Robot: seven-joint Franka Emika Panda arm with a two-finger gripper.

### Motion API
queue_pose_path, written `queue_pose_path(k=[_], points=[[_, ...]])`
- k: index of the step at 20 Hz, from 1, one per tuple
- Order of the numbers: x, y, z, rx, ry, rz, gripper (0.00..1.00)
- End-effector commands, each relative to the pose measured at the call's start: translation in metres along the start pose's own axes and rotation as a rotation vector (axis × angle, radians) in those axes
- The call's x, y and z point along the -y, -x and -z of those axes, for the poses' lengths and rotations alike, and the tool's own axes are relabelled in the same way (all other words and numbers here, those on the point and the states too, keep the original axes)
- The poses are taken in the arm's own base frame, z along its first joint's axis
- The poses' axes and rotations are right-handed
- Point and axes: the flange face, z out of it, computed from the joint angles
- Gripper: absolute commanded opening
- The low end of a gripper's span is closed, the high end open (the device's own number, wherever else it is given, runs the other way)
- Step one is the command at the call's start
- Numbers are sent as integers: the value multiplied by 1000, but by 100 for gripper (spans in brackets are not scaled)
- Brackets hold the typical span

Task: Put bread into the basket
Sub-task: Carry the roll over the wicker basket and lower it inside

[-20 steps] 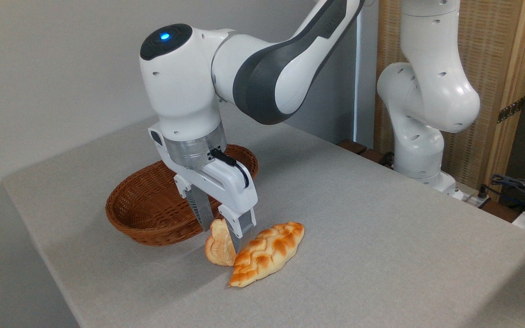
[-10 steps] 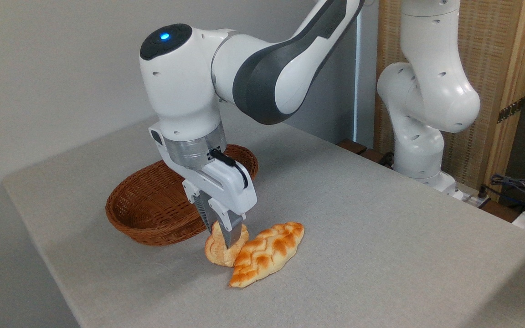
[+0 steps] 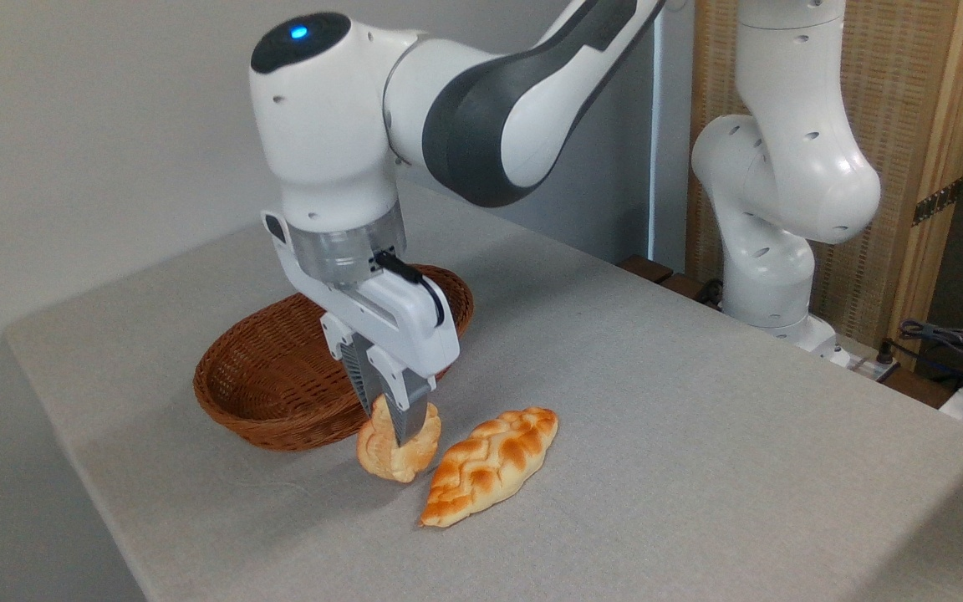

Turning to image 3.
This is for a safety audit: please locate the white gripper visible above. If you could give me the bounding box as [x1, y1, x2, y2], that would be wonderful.
[262, 210, 461, 447]

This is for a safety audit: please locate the small round bread roll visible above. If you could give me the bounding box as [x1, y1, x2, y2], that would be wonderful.
[355, 394, 443, 484]

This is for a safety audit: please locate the brown wicker basket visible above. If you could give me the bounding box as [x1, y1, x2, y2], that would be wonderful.
[193, 264, 475, 453]

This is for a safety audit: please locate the long braided bread loaf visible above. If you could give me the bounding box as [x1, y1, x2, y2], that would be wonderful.
[418, 406, 560, 529]

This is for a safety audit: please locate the brown wooden bench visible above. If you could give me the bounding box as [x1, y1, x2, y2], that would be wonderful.
[618, 254, 726, 312]

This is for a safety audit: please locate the metal screen hinge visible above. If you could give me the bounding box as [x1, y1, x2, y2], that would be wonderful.
[911, 178, 963, 227]

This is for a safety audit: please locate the wooden rattan folding screen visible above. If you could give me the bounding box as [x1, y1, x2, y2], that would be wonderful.
[685, 0, 963, 370]

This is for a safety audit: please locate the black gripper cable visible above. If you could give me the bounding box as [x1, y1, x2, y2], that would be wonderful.
[374, 250, 447, 328]

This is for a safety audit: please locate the bundle of dark cables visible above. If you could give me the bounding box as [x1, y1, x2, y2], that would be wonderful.
[877, 316, 963, 387]

